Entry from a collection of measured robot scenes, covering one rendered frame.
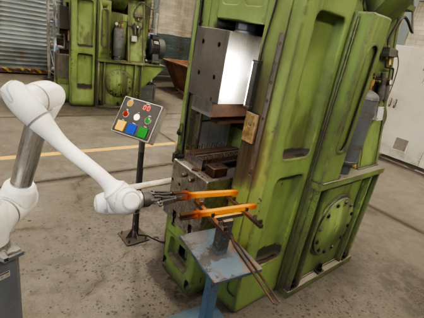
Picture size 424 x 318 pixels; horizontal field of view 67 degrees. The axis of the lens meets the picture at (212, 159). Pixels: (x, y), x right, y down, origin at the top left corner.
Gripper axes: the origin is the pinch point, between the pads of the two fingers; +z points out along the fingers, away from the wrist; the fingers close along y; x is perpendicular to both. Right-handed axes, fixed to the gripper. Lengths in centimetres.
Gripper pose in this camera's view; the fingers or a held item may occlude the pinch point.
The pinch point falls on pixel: (180, 195)
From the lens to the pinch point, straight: 163.9
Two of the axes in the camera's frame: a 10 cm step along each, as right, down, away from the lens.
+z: 8.5, -0.3, 5.3
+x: 1.8, -9.2, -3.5
